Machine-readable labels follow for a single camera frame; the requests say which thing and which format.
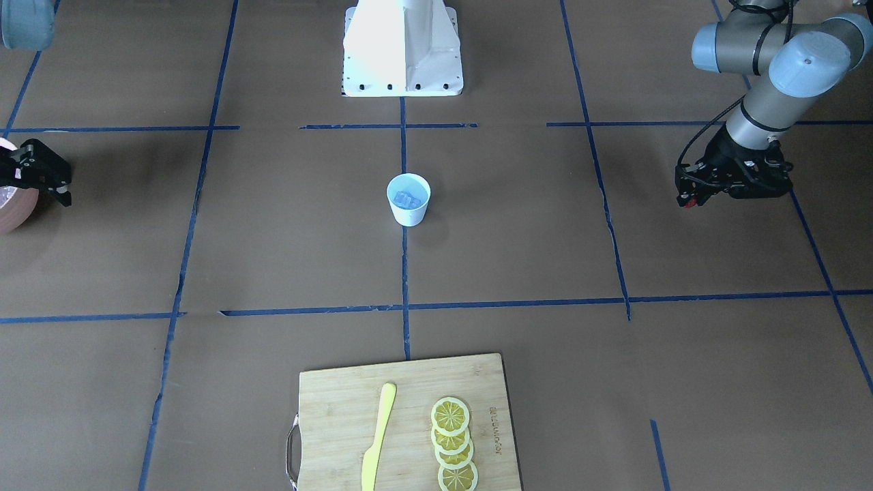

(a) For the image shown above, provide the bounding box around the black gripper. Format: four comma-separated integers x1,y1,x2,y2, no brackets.
677,125,772,208

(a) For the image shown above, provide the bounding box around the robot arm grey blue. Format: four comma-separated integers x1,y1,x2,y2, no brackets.
675,1,871,208
1,0,55,52

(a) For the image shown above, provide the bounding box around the light blue cup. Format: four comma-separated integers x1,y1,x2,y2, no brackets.
386,172,431,227

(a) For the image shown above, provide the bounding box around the wooden cutting board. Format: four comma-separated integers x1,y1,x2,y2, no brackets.
286,353,522,490

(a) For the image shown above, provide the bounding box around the lemon slices row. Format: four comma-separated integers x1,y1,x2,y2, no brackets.
430,397,478,490

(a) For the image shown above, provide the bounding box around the yellow plastic knife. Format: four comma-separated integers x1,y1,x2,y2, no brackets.
359,383,397,490

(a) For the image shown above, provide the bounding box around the pink bowl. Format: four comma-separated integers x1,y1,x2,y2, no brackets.
0,138,40,235

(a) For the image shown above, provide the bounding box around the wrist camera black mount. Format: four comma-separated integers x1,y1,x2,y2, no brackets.
675,140,794,206

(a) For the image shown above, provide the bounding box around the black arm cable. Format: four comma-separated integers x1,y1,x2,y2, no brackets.
677,0,799,179

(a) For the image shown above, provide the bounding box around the white camera post with base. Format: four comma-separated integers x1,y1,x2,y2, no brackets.
341,1,464,98

